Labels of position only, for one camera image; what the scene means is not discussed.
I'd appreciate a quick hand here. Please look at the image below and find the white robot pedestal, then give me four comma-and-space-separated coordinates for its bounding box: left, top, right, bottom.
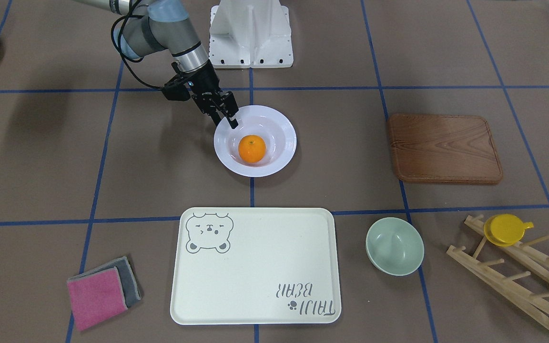
209, 0, 294, 69

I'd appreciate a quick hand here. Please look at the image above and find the white ribbed plate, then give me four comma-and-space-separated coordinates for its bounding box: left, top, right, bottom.
213, 106, 297, 178

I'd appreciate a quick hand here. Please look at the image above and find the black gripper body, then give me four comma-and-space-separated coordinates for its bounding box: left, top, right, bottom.
172, 60, 224, 115

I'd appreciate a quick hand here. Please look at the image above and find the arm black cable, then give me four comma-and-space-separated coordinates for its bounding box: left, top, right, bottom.
111, 0, 165, 90

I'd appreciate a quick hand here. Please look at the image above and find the green bowl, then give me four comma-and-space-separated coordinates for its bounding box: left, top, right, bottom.
365, 217, 425, 276

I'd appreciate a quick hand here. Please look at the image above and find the orange fruit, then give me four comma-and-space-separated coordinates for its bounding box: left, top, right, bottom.
238, 135, 267, 163

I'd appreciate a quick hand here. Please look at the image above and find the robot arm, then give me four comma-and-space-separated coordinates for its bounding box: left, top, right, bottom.
85, 0, 238, 128

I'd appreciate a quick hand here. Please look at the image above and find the pink cloth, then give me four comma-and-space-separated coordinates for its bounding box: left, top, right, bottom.
67, 267, 128, 331

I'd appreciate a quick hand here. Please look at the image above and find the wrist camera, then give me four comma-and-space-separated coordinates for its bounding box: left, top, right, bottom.
160, 72, 194, 101

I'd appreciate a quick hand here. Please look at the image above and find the yellow mug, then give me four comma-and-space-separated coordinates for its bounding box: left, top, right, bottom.
483, 213, 534, 247

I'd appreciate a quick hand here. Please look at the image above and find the grey cloth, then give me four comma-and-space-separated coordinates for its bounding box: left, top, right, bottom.
67, 256, 142, 308

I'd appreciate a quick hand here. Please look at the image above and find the wooden cutting board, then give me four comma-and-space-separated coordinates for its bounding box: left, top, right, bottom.
387, 113, 503, 184

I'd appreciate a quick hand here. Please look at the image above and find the wooden dish rack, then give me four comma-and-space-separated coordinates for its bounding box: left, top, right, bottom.
446, 215, 549, 331

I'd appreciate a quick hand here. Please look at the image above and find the cream bear tray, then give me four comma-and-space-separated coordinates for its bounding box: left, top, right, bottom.
170, 208, 342, 325

